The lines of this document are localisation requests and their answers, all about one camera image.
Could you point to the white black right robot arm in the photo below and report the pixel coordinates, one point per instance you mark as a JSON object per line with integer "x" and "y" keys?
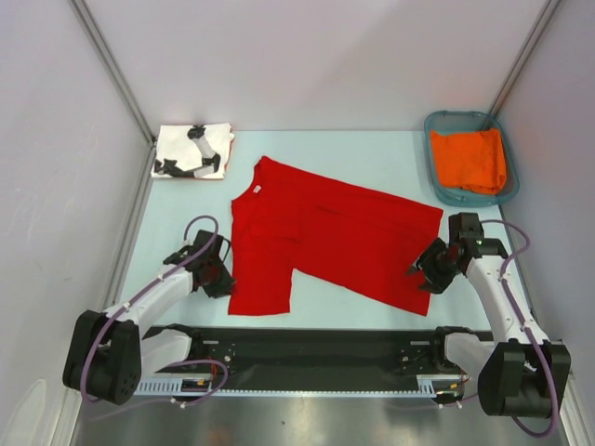
{"x": 523, "y": 374}

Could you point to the white slotted cable duct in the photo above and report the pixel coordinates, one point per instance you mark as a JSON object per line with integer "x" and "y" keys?
{"x": 412, "y": 386}

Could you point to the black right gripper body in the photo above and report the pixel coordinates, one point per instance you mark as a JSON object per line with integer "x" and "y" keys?
{"x": 441, "y": 267}

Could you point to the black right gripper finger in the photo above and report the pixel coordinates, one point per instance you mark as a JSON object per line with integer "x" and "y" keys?
{"x": 422, "y": 264}
{"x": 433, "y": 287}

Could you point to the aluminium frame post right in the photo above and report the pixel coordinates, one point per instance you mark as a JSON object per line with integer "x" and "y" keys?
{"x": 529, "y": 46}

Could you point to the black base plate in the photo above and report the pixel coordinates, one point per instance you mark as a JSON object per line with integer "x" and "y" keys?
{"x": 341, "y": 353}

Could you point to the white folded printed t shirt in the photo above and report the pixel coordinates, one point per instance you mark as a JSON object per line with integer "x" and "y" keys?
{"x": 193, "y": 151}

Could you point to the orange t shirt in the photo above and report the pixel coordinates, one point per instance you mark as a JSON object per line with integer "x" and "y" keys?
{"x": 470, "y": 161}

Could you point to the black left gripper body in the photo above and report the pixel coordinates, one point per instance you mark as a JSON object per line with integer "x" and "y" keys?
{"x": 218, "y": 269}

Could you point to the aluminium frame post left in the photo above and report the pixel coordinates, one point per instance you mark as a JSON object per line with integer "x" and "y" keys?
{"x": 107, "y": 59}

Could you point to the aluminium frame post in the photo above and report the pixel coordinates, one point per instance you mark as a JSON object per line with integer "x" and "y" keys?
{"x": 529, "y": 46}
{"x": 107, "y": 59}

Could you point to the red t shirt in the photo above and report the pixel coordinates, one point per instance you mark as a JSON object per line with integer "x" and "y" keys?
{"x": 291, "y": 220}

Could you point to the teal plastic basket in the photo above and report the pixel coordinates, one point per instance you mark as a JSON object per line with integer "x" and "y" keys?
{"x": 452, "y": 122}

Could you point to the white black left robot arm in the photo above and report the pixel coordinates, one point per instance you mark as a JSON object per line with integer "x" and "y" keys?
{"x": 113, "y": 350}

